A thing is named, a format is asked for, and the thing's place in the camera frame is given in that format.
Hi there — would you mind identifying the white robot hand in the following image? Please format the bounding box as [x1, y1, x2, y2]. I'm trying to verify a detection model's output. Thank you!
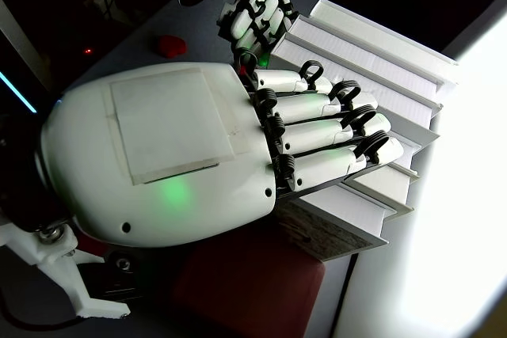
[177, 0, 299, 69]
[39, 59, 406, 249]

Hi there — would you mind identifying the grey table cloth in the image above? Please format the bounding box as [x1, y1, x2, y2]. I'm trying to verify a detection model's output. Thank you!
[0, 0, 506, 338]

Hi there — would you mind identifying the red heart block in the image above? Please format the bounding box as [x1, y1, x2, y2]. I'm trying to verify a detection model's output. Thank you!
[154, 35, 188, 58]

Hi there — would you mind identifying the white Special Issue book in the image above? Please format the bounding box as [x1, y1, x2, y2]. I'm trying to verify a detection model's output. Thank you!
[284, 15, 444, 112]

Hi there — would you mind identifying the cyan light strip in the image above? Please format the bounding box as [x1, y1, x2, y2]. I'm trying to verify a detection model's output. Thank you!
[0, 70, 37, 114]

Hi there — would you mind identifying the red hardcover book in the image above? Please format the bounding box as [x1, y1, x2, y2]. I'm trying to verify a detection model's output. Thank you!
[170, 215, 326, 338]

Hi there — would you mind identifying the white book marked 27-02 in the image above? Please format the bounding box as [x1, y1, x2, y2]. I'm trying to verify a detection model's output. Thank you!
[269, 39, 441, 145]

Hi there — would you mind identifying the white frame post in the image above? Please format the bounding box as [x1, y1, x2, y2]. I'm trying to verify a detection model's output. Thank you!
[0, 0, 53, 92]

